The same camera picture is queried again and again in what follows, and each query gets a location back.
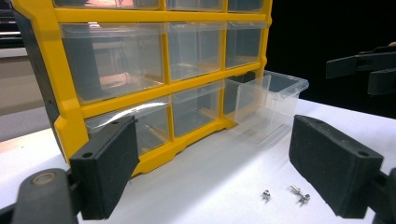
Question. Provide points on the long silver screw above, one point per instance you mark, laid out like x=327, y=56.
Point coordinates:
x=301, y=195

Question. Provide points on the small clear plastic drawer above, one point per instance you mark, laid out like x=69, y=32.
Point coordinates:
x=264, y=105

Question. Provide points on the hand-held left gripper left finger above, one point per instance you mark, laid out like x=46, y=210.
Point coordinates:
x=106, y=168

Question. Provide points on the small silver screw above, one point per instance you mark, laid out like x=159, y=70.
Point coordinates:
x=266, y=195

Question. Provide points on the set of clear organizer drawers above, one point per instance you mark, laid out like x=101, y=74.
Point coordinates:
x=124, y=62

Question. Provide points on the yellow drawer organizer cabinet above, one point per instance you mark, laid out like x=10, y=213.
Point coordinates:
x=67, y=102

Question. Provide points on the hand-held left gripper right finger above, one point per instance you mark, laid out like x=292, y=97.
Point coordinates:
x=336, y=165

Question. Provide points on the dark background equipment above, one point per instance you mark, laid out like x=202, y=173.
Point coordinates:
x=9, y=28

